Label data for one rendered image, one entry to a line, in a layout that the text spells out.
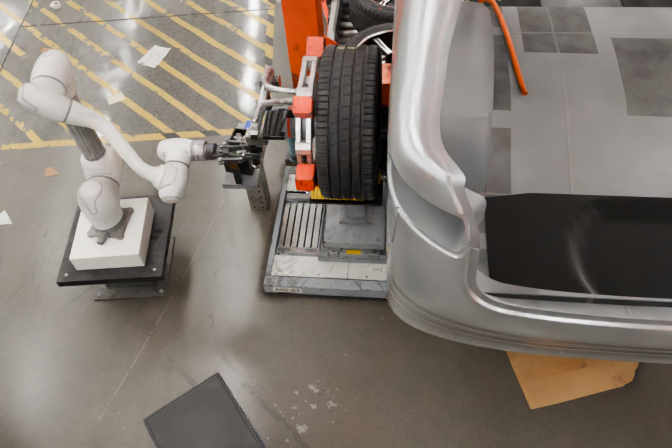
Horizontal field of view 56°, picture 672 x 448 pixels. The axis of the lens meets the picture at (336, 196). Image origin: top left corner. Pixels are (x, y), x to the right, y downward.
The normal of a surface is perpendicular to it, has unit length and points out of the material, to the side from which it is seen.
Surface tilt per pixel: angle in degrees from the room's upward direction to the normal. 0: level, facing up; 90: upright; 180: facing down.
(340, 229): 0
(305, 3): 90
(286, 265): 0
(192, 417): 0
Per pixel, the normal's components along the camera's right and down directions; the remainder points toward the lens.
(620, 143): -0.08, -0.29
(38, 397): -0.06, -0.63
